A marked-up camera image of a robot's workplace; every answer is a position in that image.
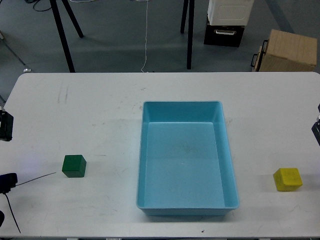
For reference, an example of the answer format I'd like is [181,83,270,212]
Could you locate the black stand legs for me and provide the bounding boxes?
[49,0,84,73]
[180,0,195,70]

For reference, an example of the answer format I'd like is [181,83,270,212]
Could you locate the black left stand legs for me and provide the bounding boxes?
[49,0,84,73]

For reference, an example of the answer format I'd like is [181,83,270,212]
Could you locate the thin black cable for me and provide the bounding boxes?
[3,171,57,234]

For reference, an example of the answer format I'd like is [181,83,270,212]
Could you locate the wooden plywood box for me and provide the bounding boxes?
[250,29,318,72]

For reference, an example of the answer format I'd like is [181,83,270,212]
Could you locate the yellow wooden block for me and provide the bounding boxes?
[273,168,303,192]

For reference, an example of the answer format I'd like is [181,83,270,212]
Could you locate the light blue plastic box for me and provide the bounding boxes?
[136,101,240,216]

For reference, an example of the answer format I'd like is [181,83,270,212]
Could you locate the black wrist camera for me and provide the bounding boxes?
[0,172,18,194]

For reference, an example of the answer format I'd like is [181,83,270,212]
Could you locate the black right stand legs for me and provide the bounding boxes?
[180,0,195,70]

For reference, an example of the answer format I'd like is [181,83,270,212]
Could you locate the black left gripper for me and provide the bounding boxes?
[0,110,14,142]

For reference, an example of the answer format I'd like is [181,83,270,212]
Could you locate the white appliance box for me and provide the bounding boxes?
[207,0,255,26]

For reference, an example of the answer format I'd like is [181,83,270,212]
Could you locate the white hanging cord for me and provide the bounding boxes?
[140,0,156,74]

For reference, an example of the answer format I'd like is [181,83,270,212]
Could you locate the black storage crate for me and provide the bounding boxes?
[203,19,246,48]

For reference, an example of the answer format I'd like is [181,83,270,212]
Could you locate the green wooden block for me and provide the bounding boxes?
[62,154,87,178]

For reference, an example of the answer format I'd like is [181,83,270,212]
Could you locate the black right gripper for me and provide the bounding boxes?
[311,115,320,145]

